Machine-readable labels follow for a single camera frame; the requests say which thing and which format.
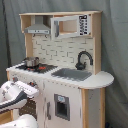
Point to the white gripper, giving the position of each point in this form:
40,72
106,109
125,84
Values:
29,90

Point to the white oven door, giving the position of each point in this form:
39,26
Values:
28,108

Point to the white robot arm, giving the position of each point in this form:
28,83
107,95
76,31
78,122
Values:
14,95

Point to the wooden toy kitchen unit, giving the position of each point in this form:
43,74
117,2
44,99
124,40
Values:
63,53

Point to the left red stove knob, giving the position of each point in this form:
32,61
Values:
15,79

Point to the black toy stovetop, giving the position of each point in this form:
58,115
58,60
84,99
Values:
40,68

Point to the silver toy pot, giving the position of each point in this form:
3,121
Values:
31,61

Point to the white fridge door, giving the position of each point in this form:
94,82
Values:
63,106

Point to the grey toy sink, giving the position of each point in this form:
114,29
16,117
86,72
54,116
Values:
72,74

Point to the black toy faucet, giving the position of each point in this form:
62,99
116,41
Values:
81,64

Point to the grey range hood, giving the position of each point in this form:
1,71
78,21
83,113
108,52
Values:
39,25

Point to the white microwave door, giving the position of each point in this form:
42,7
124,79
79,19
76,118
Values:
70,26

